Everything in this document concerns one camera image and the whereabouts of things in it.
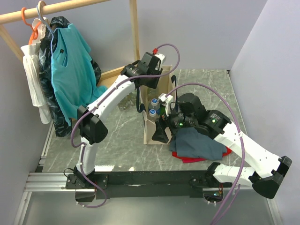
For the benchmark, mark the grey folded cloth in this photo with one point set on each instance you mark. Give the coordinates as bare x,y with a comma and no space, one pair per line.
189,143

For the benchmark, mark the turquoise hanging shirt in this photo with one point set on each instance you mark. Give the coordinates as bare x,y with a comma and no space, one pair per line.
73,78

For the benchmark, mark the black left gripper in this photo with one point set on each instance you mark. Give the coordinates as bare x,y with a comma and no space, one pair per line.
153,85

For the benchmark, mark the dark floral hanging garment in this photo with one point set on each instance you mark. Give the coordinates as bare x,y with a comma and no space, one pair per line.
62,128

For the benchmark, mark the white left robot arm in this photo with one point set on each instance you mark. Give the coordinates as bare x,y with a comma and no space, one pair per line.
92,128

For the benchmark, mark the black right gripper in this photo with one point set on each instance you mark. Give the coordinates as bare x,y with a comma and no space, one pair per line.
159,132

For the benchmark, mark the clear Chang soda bottle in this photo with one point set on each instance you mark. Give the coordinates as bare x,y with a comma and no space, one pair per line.
126,103

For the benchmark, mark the white hanging garment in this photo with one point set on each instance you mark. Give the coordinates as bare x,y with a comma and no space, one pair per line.
31,66

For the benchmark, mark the pocari sweat bottle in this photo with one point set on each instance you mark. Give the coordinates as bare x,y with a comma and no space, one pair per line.
152,115
155,105

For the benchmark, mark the cream canvas tote bag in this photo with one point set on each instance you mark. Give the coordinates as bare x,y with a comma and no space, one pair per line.
165,84

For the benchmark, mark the orange clothes hanger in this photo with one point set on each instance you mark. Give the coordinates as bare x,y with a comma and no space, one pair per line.
34,30

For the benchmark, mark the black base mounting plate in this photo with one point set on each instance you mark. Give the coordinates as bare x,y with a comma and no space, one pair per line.
155,183

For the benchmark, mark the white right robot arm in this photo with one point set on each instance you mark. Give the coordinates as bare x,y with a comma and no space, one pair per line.
266,171

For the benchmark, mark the light blue clothes hanger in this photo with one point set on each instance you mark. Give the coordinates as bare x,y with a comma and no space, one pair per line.
39,7

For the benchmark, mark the red folded cloth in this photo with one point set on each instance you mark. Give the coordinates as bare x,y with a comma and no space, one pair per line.
187,160

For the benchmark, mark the aluminium frame rail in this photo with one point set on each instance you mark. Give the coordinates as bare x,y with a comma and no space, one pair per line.
54,182

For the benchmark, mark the wooden clothes rack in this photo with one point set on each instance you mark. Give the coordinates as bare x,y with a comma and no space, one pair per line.
107,82

